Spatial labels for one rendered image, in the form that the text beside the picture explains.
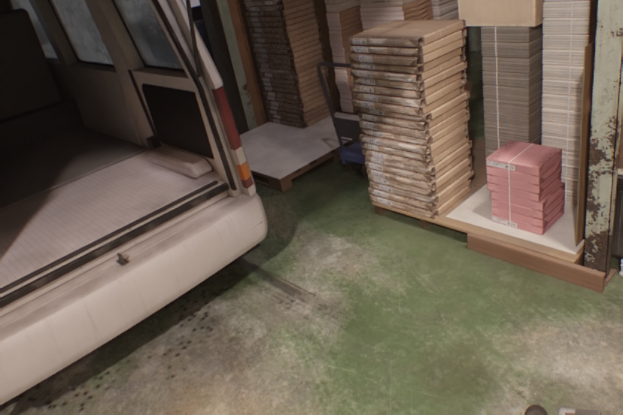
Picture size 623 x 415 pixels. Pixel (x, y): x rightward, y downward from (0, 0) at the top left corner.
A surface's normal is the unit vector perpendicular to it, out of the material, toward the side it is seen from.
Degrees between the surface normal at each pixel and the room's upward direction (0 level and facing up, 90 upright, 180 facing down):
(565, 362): 0
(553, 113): 90
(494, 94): 90
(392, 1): 88
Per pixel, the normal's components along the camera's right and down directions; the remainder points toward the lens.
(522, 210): -0.70, 0.41
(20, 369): 0.65, 0.24
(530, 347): -0.17, -0.89
